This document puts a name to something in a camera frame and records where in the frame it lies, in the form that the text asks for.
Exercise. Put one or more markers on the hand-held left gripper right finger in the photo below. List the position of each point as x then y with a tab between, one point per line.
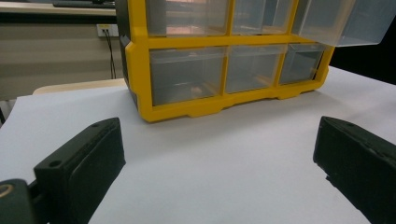
361	161

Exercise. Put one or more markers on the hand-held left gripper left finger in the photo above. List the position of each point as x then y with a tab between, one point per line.
84	168

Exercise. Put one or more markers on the yellow drawer cabinet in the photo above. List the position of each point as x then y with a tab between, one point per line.
138	77

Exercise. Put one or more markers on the clear plastic drawer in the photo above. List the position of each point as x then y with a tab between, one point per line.
186	17
261	15
252	68
339	21
186	76

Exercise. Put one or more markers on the beige wooden table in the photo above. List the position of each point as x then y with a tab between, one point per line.
77	86

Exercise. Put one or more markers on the white wall socket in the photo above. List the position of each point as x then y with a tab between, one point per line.
107	30

